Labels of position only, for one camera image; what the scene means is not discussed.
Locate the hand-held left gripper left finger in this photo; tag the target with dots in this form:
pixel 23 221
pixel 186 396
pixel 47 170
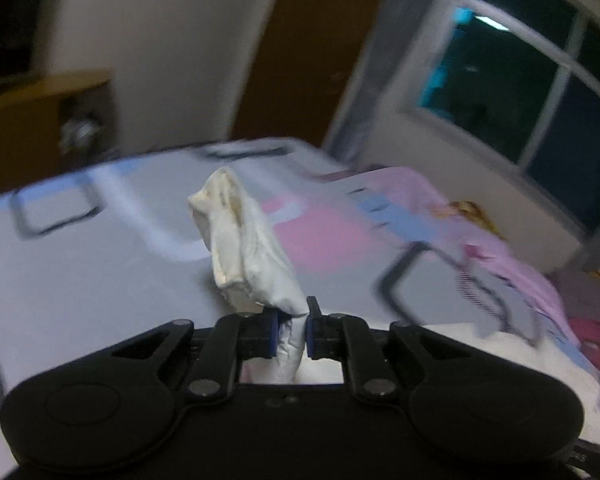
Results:
pixel 271 332

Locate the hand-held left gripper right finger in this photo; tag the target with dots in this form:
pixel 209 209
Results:
pixel 310 332

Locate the large white garment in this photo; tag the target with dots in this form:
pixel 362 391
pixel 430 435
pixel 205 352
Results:
pixel 250 250

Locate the pile of clothes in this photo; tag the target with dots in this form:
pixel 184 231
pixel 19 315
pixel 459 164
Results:
pixel 592 325

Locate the bed with patterned sheet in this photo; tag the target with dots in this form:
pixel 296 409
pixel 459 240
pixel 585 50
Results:
pixel 105 280

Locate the pink blanket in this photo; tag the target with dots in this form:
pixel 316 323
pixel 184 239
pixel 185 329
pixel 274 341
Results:
pixel 510 265

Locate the brown wooden door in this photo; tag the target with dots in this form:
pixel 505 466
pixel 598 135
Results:
pixel 310 45

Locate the grey curtain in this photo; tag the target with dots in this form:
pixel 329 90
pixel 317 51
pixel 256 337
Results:
pixel 390 45

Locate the wooden cabinet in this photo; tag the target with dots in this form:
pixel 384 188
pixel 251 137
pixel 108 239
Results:
pixel 35 130

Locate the window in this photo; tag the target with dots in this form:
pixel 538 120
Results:
pixel 510 75

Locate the dark screen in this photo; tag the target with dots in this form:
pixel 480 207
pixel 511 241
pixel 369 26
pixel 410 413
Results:
pixel 7 15

